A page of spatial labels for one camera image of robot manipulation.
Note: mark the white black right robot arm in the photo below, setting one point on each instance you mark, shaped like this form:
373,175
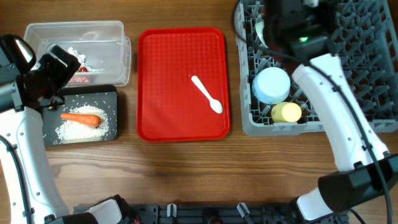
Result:
300,31

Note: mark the yellow plastic cup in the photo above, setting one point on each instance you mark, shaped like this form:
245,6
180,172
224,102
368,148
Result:
286,112

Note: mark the grey plastic dishwasher rack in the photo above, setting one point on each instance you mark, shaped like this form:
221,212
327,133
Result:
366,42

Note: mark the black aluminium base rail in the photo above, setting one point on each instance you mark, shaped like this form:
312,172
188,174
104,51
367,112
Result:
268,213

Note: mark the orange carrot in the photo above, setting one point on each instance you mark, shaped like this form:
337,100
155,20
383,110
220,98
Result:
86,119

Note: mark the light blue bowl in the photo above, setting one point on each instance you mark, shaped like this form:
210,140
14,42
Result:
271,86

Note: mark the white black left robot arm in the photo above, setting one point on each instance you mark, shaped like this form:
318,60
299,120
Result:
33,194

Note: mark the white tissue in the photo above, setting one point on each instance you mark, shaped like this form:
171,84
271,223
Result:
81,57

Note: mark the clear plastic waste bin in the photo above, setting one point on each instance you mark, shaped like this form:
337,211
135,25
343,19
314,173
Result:
107,49

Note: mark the green bowl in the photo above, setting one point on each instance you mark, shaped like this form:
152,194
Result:
259,27

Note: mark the black waste tray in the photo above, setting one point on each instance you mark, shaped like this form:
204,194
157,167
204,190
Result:
104,97

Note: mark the white rice pile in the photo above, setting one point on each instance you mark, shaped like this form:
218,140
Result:
73,132

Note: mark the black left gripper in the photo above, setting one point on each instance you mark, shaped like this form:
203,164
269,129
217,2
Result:
63,74

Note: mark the brown food scrap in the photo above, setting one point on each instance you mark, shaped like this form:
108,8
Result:
52,106

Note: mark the red plastic tray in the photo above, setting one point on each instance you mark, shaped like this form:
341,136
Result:
169,106

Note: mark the red snack wrapper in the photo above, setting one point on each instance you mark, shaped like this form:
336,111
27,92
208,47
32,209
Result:
77,78

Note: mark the white plastic spoon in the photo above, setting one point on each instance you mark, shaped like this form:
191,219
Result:
215,105

